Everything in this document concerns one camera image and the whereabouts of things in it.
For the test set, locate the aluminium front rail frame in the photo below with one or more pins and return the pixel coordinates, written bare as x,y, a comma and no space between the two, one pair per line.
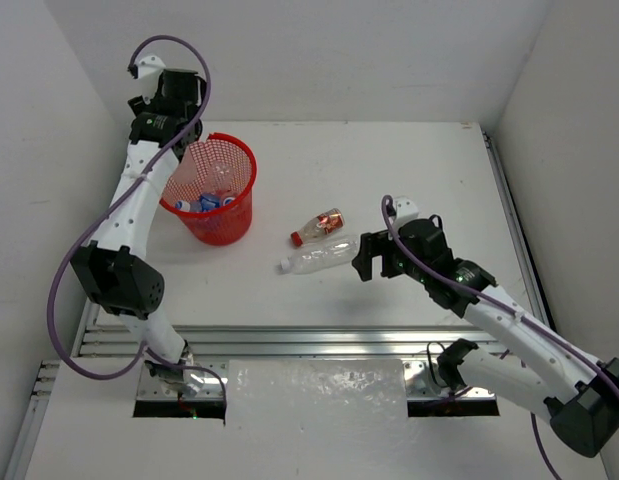
214,347

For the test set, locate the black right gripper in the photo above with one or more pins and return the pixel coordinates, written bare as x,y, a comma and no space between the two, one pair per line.
374,244

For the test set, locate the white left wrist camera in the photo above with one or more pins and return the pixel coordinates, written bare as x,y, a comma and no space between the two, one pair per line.
150,66

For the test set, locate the red label red cap bottle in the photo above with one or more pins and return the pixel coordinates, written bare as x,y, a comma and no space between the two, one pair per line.
318,228

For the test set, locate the clear bottle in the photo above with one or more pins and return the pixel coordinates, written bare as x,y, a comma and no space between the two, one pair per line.
188,172
220,178

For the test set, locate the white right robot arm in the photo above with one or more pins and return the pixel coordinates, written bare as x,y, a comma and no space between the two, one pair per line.
576,393

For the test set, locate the clear bottle sideways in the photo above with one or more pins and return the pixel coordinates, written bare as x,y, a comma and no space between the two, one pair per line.
321,256

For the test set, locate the red mesh plastic bin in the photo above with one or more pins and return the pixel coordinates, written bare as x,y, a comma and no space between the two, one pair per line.
224,225

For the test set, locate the blue label bottle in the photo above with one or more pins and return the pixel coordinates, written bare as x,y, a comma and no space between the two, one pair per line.
205,203
228,197

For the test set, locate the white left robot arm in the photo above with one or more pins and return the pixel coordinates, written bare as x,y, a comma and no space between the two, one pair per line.
110,264

